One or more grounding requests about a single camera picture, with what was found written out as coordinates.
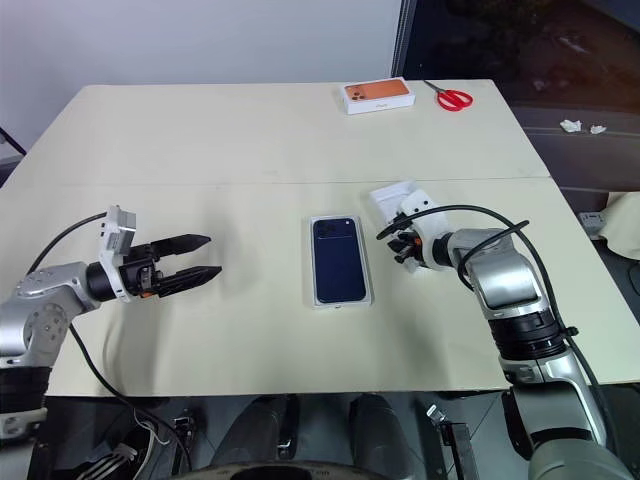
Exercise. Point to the grey window frame post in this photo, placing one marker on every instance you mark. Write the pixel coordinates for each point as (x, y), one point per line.
(404, 35)

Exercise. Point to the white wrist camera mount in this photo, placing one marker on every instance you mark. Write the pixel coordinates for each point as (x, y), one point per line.
(432, 227)
(117, 235)

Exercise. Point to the white iPhone box lid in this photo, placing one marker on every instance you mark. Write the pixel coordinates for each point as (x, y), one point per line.
(387, 197)

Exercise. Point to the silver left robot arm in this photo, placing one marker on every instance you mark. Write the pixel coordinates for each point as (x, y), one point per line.
(45, 285)

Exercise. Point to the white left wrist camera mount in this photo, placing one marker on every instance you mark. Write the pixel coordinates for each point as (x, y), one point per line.
(117, 235)

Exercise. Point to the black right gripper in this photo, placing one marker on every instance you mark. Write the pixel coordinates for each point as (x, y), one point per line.
(407, 245)

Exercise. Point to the dark blue smartphone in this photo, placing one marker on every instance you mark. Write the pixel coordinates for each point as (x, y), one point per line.
(338, 260)
(340, 305)

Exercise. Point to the white power strip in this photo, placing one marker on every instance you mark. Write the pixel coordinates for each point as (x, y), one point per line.
(591, 222)

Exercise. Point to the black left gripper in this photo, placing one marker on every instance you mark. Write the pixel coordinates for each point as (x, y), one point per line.
(140, 272)

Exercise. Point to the dark rounded shape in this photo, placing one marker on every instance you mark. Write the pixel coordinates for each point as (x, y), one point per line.
(377, 430)

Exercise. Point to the black stand leg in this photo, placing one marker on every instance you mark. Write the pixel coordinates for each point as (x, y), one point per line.
(12, 142)

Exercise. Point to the black bar with silver clamp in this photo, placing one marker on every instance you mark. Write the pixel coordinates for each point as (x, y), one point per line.
(460, 445)

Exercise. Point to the beige cloth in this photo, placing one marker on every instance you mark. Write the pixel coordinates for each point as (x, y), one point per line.
(622, 225)

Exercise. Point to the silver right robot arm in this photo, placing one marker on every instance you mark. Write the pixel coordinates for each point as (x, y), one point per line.
(505, 280)

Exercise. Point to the silver pronged metal part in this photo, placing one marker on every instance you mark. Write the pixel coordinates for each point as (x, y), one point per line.
(107, 457)

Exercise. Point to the crumpled white paper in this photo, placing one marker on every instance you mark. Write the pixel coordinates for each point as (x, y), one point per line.
(570, 125)
(597, 129)

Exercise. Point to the white box with orange phone print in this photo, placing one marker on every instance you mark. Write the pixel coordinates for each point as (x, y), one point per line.
(380, 97)

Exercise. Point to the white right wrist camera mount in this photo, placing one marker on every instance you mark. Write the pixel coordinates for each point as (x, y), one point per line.
(432, 227)

